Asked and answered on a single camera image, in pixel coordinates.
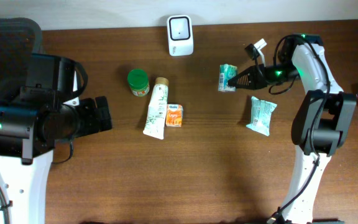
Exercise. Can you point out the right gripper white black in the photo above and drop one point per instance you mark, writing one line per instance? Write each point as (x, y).
(258, 70)

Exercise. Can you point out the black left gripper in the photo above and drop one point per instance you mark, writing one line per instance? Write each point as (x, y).
(93, 119)

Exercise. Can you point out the teal tissue packet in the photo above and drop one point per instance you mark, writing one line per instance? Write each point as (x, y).
(226, 72)

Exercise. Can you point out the green lidded jar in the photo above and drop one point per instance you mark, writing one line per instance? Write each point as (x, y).
(139, 82)

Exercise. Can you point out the white tube with tan cap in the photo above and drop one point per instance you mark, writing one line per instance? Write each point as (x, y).
(157, 109)

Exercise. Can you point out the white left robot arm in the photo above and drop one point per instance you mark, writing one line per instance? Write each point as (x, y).
(25, 161)

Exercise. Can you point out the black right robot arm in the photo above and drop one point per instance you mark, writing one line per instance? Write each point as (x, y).
(321, 124)

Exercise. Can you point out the white barcode scanner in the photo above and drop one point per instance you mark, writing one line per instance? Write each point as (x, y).
(180, 35)

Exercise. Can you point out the dark grey plastic basket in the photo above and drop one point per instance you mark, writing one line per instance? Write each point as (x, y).
(19, 39)

